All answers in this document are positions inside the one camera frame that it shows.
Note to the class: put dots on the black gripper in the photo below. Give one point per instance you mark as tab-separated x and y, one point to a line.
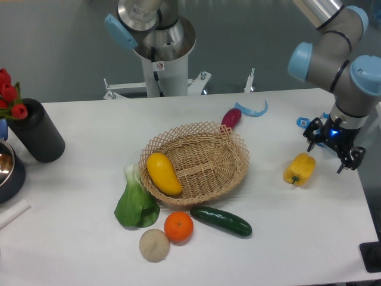
338	133

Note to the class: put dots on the yellow bell pepper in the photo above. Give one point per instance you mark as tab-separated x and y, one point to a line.
300	169

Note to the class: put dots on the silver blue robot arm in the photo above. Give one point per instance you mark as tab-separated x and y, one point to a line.
355	84

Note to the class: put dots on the blue tag with label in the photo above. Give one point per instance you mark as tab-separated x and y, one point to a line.
303	122

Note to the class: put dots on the blue curved plastic strip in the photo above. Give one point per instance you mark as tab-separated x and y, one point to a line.
250	112

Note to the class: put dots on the purple eggplant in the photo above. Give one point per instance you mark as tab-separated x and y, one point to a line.
230	119

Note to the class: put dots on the black device at edge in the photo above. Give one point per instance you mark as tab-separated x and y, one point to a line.
370	253

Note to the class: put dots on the woven wicker basket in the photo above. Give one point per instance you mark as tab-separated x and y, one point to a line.
209	159

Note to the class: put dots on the dark green cucumber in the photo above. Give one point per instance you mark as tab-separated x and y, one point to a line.
223	220

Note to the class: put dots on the orange tangerine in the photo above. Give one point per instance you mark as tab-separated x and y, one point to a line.
178	227

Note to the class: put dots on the yellow mango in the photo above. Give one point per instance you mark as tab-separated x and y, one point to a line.
163	174

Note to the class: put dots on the beige steamed bun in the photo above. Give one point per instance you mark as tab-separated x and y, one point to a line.
154	245

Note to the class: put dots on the green bok choy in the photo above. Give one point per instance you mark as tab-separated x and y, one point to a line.
136	207

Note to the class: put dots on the black cylindrical vase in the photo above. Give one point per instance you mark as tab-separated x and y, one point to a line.
38	133

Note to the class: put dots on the dark metal bowl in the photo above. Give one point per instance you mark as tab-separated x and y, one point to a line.
13	172

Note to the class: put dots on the red tulip bouquet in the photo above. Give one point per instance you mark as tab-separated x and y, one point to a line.
12	107

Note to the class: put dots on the blue object at left edge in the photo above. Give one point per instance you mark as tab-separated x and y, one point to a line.
3	130

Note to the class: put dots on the white metal frame bracket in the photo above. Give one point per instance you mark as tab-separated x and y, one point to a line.
159	87

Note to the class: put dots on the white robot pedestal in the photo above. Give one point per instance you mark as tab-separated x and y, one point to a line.
168	57

